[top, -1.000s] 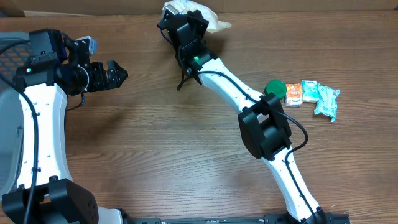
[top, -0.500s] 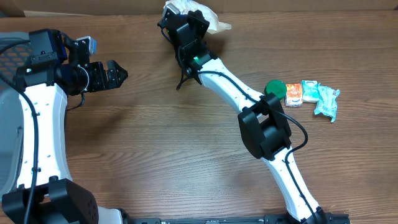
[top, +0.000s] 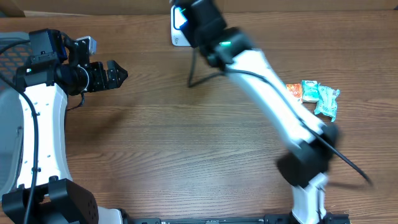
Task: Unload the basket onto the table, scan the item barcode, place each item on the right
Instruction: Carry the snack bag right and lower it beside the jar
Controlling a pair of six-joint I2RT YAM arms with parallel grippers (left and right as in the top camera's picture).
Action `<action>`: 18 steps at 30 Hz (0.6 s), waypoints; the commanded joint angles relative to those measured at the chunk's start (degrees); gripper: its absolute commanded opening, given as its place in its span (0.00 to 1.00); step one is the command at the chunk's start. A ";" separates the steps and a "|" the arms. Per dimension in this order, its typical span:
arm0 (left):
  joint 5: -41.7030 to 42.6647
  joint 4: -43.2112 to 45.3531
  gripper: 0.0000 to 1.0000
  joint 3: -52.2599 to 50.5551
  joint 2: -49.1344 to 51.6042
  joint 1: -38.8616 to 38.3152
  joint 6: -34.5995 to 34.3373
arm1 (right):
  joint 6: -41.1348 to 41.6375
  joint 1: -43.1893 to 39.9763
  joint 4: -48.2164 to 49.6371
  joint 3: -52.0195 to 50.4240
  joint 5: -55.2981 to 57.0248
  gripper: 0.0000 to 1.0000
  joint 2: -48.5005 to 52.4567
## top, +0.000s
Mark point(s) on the grey plastic basket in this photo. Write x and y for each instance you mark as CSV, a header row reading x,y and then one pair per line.
x,y
11,109

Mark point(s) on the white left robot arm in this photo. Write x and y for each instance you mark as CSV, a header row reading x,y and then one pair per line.
x,y
58,68

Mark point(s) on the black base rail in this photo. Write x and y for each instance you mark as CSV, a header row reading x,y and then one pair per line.
x,y
266,219

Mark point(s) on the light teal wipes packet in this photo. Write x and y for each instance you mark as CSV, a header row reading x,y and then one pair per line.
x,y
327,105

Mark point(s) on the teal tissue pack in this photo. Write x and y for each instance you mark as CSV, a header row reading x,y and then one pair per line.
x,y
310,91

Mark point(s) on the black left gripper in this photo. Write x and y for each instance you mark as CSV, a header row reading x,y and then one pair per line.
x,y
102,82

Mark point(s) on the orange tissue pack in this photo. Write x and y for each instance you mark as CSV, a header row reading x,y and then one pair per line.
x,y
296,90

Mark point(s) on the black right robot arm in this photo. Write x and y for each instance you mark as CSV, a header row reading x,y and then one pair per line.
x,y
309,141

